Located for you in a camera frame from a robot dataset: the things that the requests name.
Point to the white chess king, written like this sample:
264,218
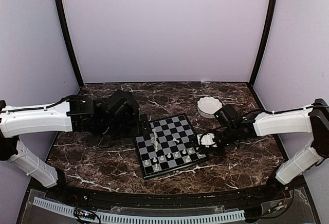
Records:
154,133

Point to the white slotted cable duct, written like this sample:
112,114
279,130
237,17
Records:
124,215

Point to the black and white chessboard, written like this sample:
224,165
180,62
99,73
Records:
179,127

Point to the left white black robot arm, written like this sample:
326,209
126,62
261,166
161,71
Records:
74,113

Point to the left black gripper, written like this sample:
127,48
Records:
135,131

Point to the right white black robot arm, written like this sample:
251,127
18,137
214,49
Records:
312,119

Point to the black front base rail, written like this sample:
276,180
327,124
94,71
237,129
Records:
94,199

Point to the left black frame post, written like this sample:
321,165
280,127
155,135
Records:
68,42

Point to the white chess queen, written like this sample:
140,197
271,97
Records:
156,145

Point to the black frame post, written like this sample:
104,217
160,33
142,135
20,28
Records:
68,42
263,42

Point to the white scalloped bowl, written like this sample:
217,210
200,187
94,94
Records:
208,106

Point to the right black frame post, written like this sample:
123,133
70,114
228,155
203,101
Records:
263,42

